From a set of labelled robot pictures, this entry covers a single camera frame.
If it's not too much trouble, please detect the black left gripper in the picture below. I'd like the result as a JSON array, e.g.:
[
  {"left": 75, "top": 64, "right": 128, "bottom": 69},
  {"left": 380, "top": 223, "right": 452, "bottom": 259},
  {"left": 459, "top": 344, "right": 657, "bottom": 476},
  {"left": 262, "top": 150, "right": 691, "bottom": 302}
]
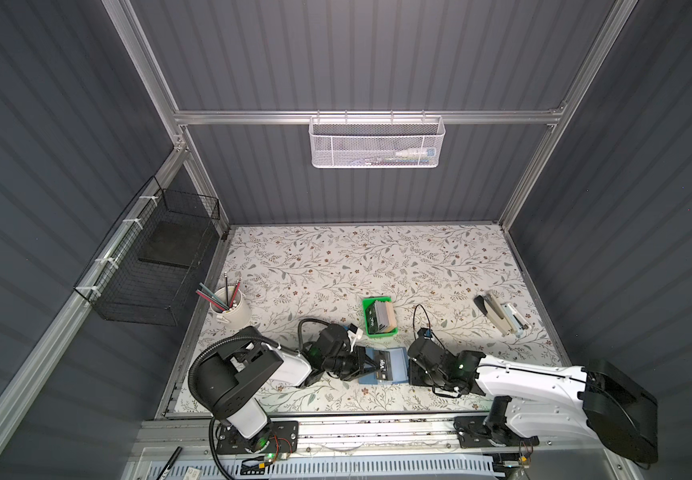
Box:
[{"left": 323, "top": 347, "right": 382, "bottom": 381}]

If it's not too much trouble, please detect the blue leather card holder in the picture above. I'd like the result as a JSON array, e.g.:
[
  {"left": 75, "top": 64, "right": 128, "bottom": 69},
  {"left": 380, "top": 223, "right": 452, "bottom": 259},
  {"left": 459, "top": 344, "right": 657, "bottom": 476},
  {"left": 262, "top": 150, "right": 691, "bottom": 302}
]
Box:
[{"left": 358, "top": 347, "right": 409, "bottom": 385}]

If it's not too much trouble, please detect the stack of cards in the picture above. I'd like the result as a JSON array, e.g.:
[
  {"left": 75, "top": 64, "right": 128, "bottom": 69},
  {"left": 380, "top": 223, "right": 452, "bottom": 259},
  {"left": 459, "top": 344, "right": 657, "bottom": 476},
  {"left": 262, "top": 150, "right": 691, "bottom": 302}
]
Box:
[{"left": 367, "top": 300, "right": 397, "bottom": 335}]

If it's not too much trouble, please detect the green plastic card tray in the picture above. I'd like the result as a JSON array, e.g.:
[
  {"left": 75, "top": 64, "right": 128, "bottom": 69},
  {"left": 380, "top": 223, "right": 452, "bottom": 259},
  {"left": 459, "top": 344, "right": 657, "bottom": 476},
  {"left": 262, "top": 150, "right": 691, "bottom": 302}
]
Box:
[{"left": 362, "top": 296, "right": 399, "bottom": 338}]

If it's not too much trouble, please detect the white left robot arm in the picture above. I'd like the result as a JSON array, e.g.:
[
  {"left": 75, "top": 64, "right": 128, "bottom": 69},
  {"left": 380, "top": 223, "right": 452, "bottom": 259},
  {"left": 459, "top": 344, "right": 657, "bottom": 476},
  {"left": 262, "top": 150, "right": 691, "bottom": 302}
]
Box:
[{"left": 187, "top": 317, "right": 380, "bottom": 451}]

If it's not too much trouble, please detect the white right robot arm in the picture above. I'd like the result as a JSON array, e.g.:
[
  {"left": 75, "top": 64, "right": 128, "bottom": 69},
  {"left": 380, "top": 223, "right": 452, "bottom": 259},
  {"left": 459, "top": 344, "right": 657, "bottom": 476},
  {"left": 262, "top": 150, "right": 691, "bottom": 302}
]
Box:
[{"left": 408, "top": 335, "right": 659, "bottom": 465}]

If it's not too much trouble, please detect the beige black stapler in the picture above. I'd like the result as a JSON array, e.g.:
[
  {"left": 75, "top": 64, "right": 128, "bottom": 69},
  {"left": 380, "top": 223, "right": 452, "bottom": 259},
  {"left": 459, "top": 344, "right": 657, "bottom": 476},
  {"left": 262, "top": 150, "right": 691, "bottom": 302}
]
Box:
[{"left": 474, "top": 294, "right": 516, "bottom": 336}]

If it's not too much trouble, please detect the white pencil cup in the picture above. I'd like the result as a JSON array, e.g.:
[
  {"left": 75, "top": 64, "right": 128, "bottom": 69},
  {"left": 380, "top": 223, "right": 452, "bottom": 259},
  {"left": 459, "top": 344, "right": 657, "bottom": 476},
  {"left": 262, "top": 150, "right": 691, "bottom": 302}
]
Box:
[{"left": 209, "top": 286, "right": 251, "bottom": 329}]

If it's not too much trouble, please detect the red pencil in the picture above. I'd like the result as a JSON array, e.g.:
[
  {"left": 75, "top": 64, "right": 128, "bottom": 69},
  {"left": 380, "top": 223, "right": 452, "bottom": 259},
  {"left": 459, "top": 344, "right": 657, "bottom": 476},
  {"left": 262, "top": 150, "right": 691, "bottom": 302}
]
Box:
[{"left": 229, "top": 280, "right": 241, "bottom": 308}]

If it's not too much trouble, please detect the green pencil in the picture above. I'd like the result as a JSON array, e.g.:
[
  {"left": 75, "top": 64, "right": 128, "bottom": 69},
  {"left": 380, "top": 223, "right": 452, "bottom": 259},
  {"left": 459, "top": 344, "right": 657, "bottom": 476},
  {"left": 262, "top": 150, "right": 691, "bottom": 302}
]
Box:
[{"left": 197, "top": 283, "right": 229, "bottom": 311}]

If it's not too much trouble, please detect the white tube in basket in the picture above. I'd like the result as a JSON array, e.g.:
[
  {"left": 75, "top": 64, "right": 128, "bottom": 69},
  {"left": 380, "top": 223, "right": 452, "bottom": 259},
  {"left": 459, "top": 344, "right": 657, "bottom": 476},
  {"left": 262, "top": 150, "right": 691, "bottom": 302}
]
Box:
[{"left": 394, "top": 147, "right": 438, "bottom": 162}]

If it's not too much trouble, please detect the black pen on base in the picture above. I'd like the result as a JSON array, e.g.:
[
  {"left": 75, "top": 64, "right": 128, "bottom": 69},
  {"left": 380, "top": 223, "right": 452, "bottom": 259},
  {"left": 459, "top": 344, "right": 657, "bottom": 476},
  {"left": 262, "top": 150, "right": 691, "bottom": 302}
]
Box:
[{"left": 156, "top": 446, "right": 183, "bottom": 480}]

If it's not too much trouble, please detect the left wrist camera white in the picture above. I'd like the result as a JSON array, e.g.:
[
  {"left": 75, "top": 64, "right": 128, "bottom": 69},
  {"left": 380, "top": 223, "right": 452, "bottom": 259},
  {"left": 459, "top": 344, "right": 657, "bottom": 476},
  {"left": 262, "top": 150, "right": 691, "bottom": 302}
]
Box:
[{"left": 347, "top": 324, "right": 364, "bottom": 352}]

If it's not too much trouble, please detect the thin black right cable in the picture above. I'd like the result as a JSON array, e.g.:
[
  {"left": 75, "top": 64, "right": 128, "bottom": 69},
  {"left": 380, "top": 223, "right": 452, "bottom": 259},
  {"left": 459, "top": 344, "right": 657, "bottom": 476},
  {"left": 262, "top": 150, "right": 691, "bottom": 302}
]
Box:
[{"left": 411, "top": 303, "right": 446, "bottom": 352}]

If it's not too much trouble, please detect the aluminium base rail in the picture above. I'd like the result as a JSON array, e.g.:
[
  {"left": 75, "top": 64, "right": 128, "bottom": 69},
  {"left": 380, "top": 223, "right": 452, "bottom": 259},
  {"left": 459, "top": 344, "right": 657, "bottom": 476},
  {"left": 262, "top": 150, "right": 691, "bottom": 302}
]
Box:
[{"left": 134, "top": 411, "right": 617, "bottom": 460}]

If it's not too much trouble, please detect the black corrugated left cable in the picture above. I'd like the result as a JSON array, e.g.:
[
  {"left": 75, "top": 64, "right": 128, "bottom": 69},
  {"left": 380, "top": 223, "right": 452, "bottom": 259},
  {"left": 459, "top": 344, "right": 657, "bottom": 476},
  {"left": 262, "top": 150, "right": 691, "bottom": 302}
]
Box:
[{"left": 187, "top": 317, "right": 332, "bottom": 480}]

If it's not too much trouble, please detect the white mesh wall basket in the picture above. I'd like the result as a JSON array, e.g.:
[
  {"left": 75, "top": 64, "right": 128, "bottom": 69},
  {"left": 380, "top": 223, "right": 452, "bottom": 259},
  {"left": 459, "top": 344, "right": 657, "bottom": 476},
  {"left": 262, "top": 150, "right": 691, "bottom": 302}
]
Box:
[{"left": 308, "top": 115, "right": 446, "bottom": 169}]

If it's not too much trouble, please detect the black wire basket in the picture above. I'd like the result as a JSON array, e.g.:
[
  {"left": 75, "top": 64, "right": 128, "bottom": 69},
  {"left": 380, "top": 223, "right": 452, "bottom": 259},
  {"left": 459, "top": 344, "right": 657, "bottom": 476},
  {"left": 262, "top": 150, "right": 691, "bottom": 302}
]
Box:
[{"left": 75, "top": 180, "right": 222, "bottom": 327}]

